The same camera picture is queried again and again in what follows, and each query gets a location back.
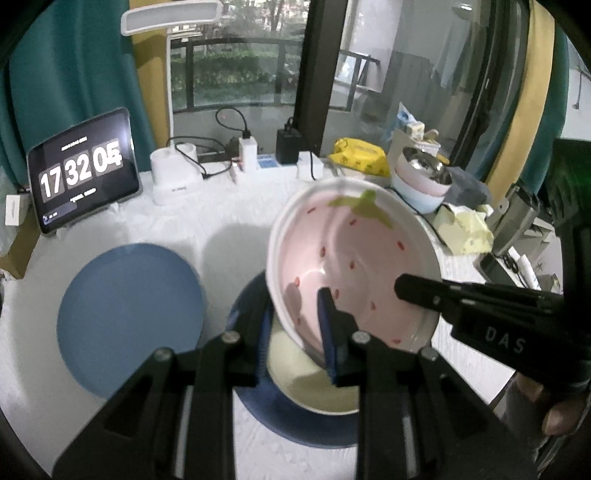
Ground white charger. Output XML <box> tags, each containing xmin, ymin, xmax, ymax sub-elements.
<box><xmin>239</xmin><ymin>136</ymin><xmax>258</xmax><ymax>172</ymax></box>

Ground white tablecloth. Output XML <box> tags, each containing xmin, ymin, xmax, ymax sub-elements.
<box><xmin>0</xmin><ymin>166</ymin><xmax>564</xmax><ymax>478</ymax></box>

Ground blue plate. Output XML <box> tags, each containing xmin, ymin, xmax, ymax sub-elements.
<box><xmin>57</xmin><ymin>242</ymin><xmax>206</xmax><ymax>400</ymax></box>

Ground steel thermos flask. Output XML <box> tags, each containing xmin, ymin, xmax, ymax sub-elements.
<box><xmin>490</xmin><ymin>182</ymin><xmax>541</xmax><ymax>257</ymax></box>

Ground cardboard box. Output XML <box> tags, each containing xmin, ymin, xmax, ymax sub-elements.
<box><xmin>0</xmin><ymin>208</ymin><xmax>40</xmax><ymax>280</ymax></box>

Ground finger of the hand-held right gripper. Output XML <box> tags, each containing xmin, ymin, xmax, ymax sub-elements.
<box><xmin>394</xmin><ymin>273</ymin><xmax>465</xmax><ymax>324</ymax></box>

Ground yellow packet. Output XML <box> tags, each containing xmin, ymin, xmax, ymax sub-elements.
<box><xmin>329</xmin><ymin>137</ymin><xmax>392</xmax><ymax>178</ymax></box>

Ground grey cloth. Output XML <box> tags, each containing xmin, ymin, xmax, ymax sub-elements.
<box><xmin>443</xmin><ymin>166</ymin><xmax>492</xmax><ymax>206</ymax></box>

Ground large blue bowl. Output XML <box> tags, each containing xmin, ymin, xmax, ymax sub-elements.
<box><xmin>225</xmin><ymin>272</ymin><xmax>365</xmax><ymax>448</ymax></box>

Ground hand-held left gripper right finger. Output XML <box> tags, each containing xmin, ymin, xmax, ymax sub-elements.
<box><xmin>316</xmin><ymin>287</ymin><xmax>539</xmax><ymax>480</ymax></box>

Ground tablet with clock display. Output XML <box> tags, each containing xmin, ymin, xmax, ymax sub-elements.
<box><xmin>26</xmin><ymin>107</ymin><xmax>141</xmax><ymax>237</ymax></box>

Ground blue white carton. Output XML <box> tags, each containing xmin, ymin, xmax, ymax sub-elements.
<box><xmin>397</xmin><ymin>102</ymin><xmax>419</xmax><ymax>134</ymax></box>

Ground person's right hand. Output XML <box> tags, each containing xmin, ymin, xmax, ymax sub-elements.
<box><xmin>503</xmin><ymin>374</ymin><xmax>591</xmax><ymax>457</ymax></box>

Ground white strawberry print bowl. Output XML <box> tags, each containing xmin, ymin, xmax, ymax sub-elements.
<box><xmin>266</xmin><ymin>179</ymin><xmax>441</xmax><ymax>365</ymax></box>

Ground small white box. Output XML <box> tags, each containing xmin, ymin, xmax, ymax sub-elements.
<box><xmin>6</xmin><ymin>194</ymin><xmax>29</xmax><ymax>227</ymax></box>

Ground yellow curtain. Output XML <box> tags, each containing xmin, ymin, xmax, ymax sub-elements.
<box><xmin>480</xmin><ymin>0</ymin><xmax>557</xmax><ymax>195</ymax></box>
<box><xmin>129</xmin><ymin>0</ymin><xmax>174</xmax><ymax>153</ymax></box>

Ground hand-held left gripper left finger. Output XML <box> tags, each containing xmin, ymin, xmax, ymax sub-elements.
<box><xmin>52</xmin><ymin>302</ymin><xmax>275</xmax><ymax>480</ymax></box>

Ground black balcony railing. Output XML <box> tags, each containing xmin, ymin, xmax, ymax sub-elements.
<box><xmin>171</xmin><ymin>37</ymin><xmax>305</xmax><ymax>112</ymax></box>

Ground teal curtain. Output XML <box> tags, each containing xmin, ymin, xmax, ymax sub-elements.
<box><xmin>0</xmin><ymin>0</ymin><xmax>155</xmax><ymax>185</ymax></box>
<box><xmin>549</xmin><ymin>28</ymin><xmax>571</xmax><ymax>139</ymax></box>

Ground black charger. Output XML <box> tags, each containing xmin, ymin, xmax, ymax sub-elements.
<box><xmin>276</xmin><ymin>129</ymin><xmax>302</xmax><ymax>164</ymax></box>

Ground cream bowl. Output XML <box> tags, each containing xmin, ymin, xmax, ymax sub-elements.
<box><xmin>267</xmin><ymin>318</ymin><xmax>361</xmax><ymax>415</ymax></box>

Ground black door frame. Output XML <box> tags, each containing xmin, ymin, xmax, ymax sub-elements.
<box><xmin>295</xmin><ymin>0</ymin><xmax>352</xmax><ymax>162</ymax></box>

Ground hanging clothes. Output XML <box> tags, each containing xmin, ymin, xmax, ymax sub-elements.
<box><xmin>431</xmin><ymin>18</ymin><xmax>485</xmax><ymax>88</ymax></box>

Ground black cable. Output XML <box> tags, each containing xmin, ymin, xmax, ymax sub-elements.
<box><xmin>167</xmin><ymin>136</ymin><xmax>232</xmax><ymax>178</ymax></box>
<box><xmin>402</xmin><ymin>194</ymin><xmax>453</xmax><ymax>250</ymax></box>
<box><xmin>216</xmin><ymin>107</ymin><xmax>252</xmax><ymax>139</ymax></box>

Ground white desk lamp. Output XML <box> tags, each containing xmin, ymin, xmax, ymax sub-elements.
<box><xmin>121</xmin><ymin>0</ymin><xmax>223</xmax><ymax>207</ymax></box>

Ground yellow cloth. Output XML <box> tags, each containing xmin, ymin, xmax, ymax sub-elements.
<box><xmin>433</xmin><ymin>203</ymin><xmax>495</xmax><ymax>256</ymax></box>

